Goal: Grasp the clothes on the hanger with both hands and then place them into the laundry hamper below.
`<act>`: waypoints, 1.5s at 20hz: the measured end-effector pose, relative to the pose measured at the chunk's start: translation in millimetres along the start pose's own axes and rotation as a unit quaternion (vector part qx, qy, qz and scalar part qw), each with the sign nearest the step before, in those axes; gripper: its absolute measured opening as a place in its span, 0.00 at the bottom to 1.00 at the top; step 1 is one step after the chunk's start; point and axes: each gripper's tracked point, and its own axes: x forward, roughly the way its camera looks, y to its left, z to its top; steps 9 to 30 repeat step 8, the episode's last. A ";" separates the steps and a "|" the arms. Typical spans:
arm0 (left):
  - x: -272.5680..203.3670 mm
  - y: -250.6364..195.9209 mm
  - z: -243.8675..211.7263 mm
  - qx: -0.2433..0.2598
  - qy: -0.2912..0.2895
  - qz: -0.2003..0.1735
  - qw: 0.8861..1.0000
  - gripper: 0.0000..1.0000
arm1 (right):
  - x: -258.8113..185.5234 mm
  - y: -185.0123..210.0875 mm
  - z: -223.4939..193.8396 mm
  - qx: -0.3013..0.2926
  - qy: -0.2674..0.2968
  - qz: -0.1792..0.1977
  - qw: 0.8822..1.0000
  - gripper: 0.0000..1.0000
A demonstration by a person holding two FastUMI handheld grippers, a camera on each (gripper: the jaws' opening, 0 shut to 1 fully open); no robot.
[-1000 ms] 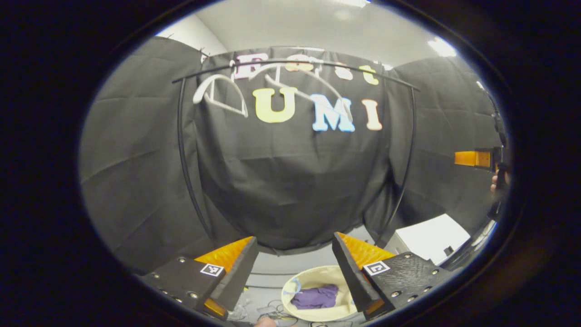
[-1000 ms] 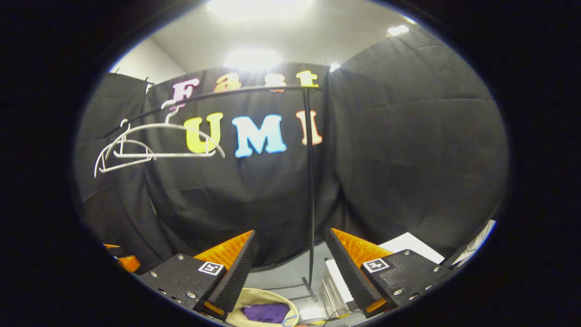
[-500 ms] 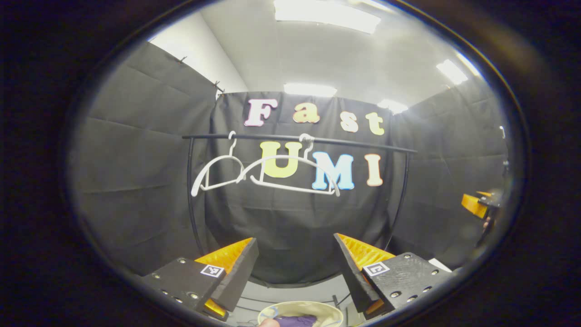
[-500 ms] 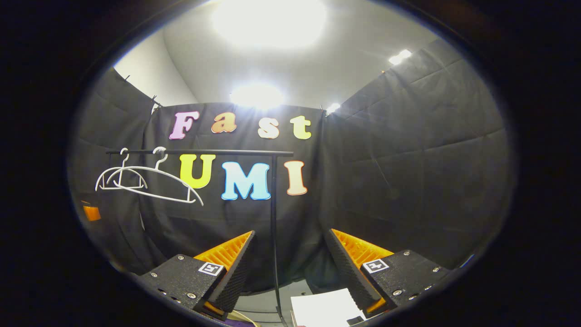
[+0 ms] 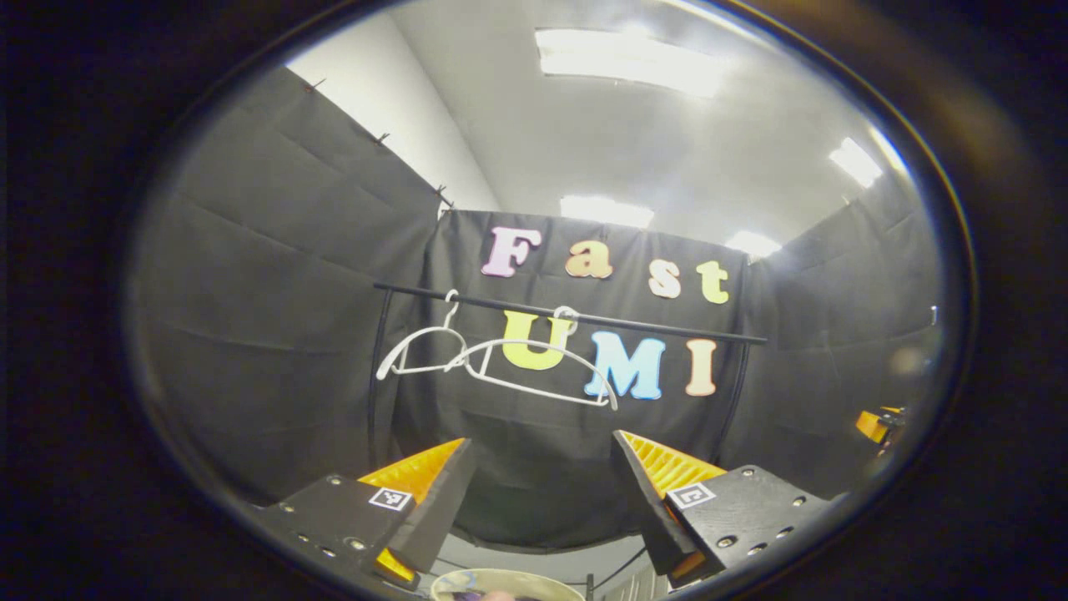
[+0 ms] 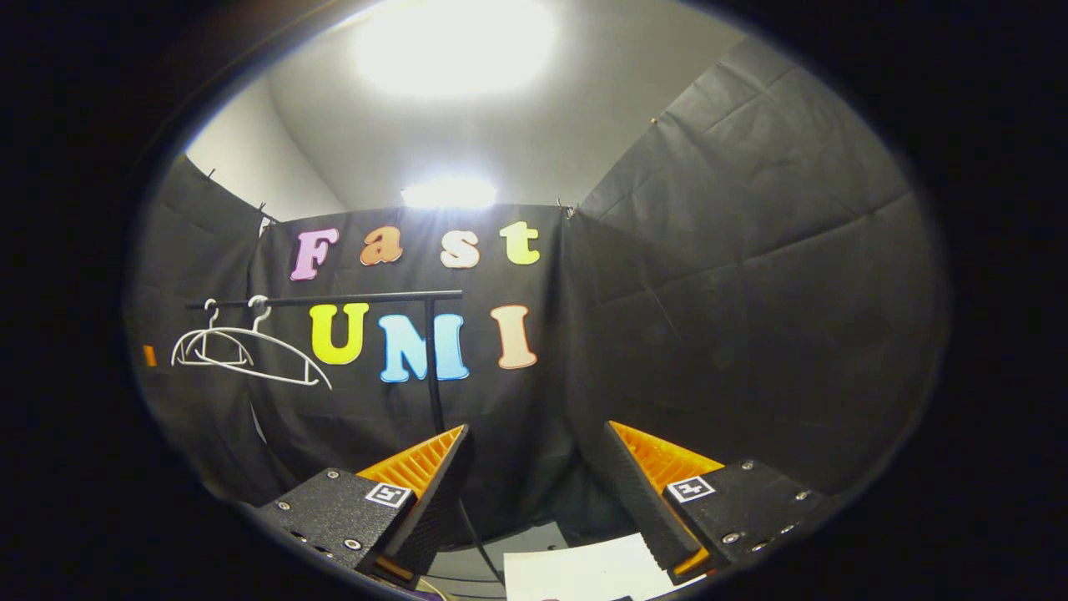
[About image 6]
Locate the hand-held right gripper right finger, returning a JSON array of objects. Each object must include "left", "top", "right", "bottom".
[{"left": 601, "top": 419, "right": 837, "bottom": 578}]

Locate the black backdrop cloth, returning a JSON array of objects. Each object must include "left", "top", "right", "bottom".
[{"left": 125, "top": 38, "right": 948, "bottom": 543}]

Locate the black cable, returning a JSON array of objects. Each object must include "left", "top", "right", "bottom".
[{"left": 455, "top": 497, "right": 506, "bottom": 587}]

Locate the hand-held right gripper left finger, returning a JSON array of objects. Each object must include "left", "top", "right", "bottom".
[{"left": 250, "top": 423, "right": 472, "bottom": 583}]

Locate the white paper sheet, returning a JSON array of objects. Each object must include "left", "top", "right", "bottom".
[{"left": 503, "top": 533, "right": 710, "bottom": 601}]

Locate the white plastic clothes hanger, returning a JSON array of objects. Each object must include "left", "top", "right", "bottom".
[
  {"left": 171, "top": 294, "right": 334, "bottom": 391},
  {"left": 173, "top": 299, "right": 254, "bottom": 368}
]

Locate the large ceiling light panel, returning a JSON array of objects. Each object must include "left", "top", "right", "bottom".
[{"left": 350, "top": 0, "right": 558, "bottom": 101}]

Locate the black metal clothes rack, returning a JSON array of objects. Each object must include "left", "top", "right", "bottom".
[{"left": 185, "top": 289, "right": 465, "bottom": 437}]

